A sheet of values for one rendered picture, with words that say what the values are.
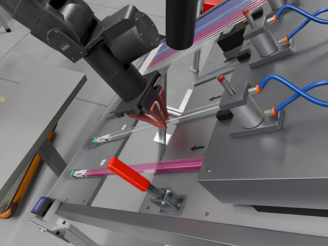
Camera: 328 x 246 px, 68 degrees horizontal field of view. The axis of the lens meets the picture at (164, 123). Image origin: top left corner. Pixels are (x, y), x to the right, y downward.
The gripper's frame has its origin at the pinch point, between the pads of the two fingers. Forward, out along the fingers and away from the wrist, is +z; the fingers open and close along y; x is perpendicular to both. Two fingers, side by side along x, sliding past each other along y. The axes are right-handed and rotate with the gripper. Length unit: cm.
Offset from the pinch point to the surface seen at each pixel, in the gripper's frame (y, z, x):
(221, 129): -10.9, -7.3, -20.3
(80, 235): -22, 21, 42
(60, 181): -13.5, 1.8, 33.0
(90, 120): 47, 27, 116
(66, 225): -21.8, 11.5, 35.6
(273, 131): -12.5, -8.0, -26.2
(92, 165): -8.4, 2.4, 22.4
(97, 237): -16, 55, 83
